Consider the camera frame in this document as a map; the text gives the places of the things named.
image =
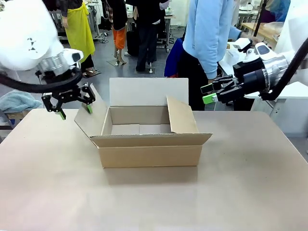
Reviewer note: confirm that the person's black trousers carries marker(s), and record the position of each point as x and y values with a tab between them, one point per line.
192	79

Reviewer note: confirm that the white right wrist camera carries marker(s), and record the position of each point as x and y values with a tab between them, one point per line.
241	45

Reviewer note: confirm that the bystander in black clothes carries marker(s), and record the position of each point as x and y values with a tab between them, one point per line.
146	36

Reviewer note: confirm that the blue and red jacket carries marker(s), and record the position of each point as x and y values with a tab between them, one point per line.
173	57

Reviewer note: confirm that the grey workbench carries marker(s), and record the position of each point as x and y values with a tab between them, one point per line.
167	31

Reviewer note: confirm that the light blue towel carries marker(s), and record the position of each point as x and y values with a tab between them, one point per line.
16	101

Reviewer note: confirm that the brown cardboard box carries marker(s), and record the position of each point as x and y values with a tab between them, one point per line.
149	149

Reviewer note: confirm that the light blue sweater torso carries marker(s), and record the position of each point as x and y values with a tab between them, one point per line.
207	24

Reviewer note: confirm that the mannequin with orange shorts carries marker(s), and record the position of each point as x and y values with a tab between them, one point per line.
119	36

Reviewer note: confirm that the mannequin with yellow apron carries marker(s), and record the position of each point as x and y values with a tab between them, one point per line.
79	31

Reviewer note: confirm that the wooden work table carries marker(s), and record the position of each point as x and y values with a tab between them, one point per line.
262	30

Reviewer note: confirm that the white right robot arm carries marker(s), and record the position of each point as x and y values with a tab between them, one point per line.
276	63

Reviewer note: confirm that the person's left hand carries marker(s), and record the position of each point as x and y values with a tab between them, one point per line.
250	38

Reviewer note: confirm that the clear plastic bag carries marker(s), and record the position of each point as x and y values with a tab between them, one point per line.
275	29

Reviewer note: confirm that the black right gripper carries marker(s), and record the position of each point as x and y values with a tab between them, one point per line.
252	81

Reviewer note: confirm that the black vertical pole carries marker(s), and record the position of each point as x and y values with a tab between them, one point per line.
260	16

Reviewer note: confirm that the person's left forearm blue sleeve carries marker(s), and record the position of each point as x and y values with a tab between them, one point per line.
235	33

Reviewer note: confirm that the person's right forearm blue sleeve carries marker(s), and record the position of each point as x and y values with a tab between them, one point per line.
209	62

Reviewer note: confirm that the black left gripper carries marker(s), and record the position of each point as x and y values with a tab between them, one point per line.
67	95

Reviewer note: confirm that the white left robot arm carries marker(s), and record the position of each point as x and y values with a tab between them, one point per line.
24	36

